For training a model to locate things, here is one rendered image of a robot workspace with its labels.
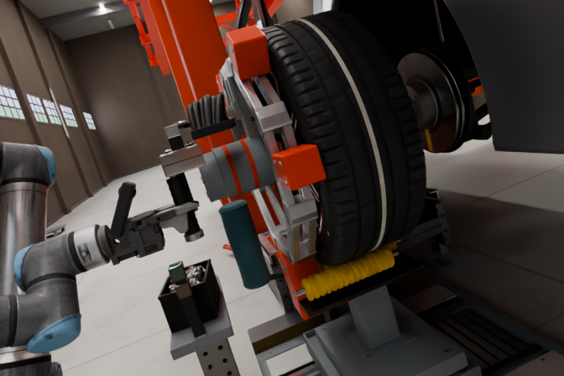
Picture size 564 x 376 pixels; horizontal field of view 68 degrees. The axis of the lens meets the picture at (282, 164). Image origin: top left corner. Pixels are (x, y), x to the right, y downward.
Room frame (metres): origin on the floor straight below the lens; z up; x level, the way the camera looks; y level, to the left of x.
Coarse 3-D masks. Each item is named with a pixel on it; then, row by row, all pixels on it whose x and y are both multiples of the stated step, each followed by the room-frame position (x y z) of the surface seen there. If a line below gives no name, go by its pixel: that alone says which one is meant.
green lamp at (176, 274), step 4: (172, 264) 1.08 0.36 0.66; (176, 264) 1.07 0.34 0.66; (180, 264) 1.06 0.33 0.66; (168, 268) 1.07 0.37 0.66; (172, 268) 1.05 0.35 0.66; (176, 268) 1.05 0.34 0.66; (180, 268) 1.05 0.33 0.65; (184, 268) 1.06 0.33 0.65; (172, 272) 1.05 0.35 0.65; (176, 272) 1.05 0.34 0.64; (180, 272) 1.05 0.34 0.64; (184, 272) 1.06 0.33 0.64; (172, 276) 1.05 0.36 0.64; (176, 276) 1.05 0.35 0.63; (180, 276) 1.05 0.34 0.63; (184, 276) 1.05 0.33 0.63; (172, 280) 1.05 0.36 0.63; (176, 280) 1.05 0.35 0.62
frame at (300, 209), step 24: (264, 96) 0.95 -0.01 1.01; (240, 120) 1.35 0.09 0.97; (264, 120) 0.87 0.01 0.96; (288, 120) 0.88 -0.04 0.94; (264, 144) 0.90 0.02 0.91; (288, 144) 0.88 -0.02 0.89; (288, 192) 0.87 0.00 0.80; (264, 216) 1.27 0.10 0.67; (288, 216) 0.87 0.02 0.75; (312, 216) 0.88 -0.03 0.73; (288, 240) 0.98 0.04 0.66; (312, 240) 0.96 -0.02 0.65
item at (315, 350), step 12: (348, 312) 1.45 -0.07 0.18; (312, 336) 1.43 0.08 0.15; (312, 348) 1.31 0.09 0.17; (324, 360) 1.26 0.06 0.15; (468, 360) 1.05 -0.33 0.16; (324, 372) 1.21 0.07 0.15; (336, 372) 1.19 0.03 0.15; (456, 372) 1.01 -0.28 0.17; (468, 372) 1.00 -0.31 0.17; (480, 372) 1.01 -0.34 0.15
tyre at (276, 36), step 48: (288, 48) 0.93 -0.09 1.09; (336, 48) 0.92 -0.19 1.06; (384, 48) 0.93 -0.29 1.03; (288, 96) 0.92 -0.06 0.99; (336, 96) 0.86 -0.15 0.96; (384, 96) 0.87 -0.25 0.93; (336, 144) 0.83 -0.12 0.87; (384, 144) 0.86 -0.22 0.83; (336, 192) 0.84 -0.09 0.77; (336, 240) 0.90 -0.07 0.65; (384, 240) 1.00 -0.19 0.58
